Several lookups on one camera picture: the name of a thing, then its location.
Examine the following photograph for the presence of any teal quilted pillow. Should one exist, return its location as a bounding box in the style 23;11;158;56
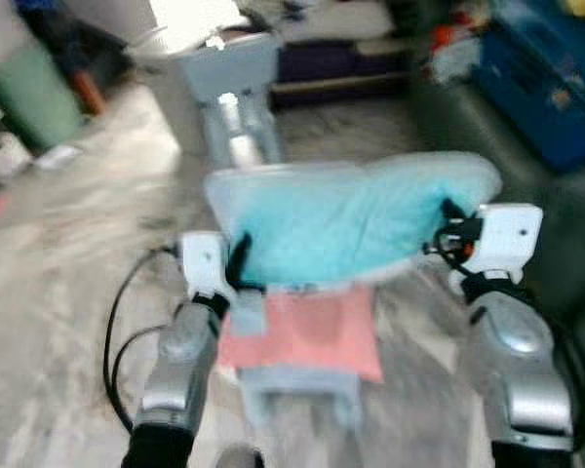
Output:
205;151;503;290

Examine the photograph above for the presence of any green leather sofa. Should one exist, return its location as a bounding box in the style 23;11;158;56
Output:
409;78;585;468

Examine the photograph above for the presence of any pink pillow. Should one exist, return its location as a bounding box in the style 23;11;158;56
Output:
217;288;385;383

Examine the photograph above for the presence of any dark purple sofa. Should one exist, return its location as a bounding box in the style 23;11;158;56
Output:
273;39;416;109

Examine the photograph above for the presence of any light blue child chair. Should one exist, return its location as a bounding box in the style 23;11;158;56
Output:
173;34;285;168
205;161;383;432

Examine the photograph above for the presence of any white red cloth bundle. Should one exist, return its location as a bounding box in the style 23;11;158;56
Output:
427;24;485;85

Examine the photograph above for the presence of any blue plastic crate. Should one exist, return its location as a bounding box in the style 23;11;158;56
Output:
473;0;585;176

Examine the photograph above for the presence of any white lidded bin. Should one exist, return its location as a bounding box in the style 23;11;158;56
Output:
127;24;208;162

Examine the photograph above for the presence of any white paper sheet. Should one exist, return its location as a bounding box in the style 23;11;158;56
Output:
34;144;80;169

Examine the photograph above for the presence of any pile of clothes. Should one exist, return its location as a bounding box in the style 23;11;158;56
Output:
239;0;403;46

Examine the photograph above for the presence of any orange stick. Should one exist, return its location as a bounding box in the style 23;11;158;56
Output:
70;68;109;116

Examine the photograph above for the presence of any dark blue clothing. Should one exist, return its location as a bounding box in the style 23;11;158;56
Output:
10;0;128;79

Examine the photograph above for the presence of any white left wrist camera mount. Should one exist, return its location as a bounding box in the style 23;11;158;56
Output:
180;232;237;301

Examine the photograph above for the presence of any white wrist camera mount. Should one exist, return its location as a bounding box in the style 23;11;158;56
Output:
180;232;237;301
465;203;544;280

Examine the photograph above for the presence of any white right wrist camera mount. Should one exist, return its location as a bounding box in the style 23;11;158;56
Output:
465;203;544;280

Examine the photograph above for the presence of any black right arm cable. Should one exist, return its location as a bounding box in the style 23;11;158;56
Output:
424;229;585;451

